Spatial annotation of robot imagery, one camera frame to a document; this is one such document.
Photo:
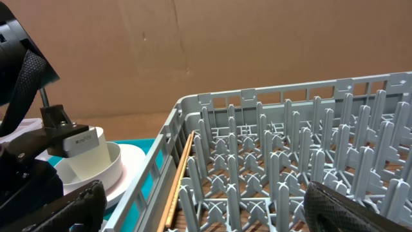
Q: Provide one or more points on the white paper cup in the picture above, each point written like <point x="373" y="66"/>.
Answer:
<point x="93" y="161"/>

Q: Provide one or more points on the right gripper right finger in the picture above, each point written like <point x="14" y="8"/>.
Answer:
<point x="328" y="210"/>

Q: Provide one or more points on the large white plate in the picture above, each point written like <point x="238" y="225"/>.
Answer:
<point x="132" y="157"/>

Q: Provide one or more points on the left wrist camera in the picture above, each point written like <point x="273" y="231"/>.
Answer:
<point x="80" y="143"/>

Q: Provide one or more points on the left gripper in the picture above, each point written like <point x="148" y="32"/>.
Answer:
<point x="27" y="183"/>

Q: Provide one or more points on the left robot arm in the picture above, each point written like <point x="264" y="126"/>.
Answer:
<point x="24" y="73"/>

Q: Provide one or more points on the white bowl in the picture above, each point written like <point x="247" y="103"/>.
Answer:
<point x="109" y="176"/>

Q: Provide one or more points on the grey dishwasher rack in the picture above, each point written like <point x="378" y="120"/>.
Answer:
<point x="255" y="151"/>

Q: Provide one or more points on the teal serving tray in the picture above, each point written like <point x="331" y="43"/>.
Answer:
<point x="125" y="215"/>

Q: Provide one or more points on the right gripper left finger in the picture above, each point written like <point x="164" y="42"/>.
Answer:
<point x="82" y="209"/>

